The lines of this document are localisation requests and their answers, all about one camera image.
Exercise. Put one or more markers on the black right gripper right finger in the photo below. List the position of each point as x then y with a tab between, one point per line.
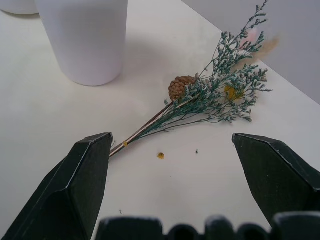
277	175

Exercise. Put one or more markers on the dried flower bouquet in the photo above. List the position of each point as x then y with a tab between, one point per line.
212	92

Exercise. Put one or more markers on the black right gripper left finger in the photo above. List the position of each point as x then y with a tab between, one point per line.
72	185

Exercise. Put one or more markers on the white round vase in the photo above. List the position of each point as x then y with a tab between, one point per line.
18	6

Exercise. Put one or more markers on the white cylindrical vase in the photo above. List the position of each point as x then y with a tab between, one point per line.
85	40

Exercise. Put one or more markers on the yellow petal fragment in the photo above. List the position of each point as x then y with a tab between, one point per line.
160	155

